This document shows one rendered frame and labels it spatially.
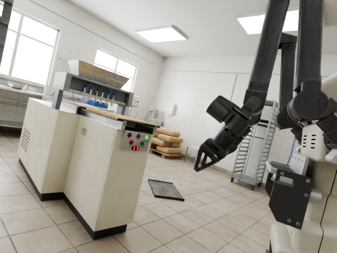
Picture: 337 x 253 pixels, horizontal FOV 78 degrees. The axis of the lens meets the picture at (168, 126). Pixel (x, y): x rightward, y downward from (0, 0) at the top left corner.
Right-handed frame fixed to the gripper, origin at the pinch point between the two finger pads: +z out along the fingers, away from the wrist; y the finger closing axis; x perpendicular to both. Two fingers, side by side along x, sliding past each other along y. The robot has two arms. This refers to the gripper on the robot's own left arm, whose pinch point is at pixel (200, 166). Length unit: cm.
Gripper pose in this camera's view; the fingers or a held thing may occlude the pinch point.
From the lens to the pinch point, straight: 68.3
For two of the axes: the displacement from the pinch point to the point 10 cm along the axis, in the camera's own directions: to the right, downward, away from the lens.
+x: 7.1, 6.3, -3.2
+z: -6.0, 7.7, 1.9
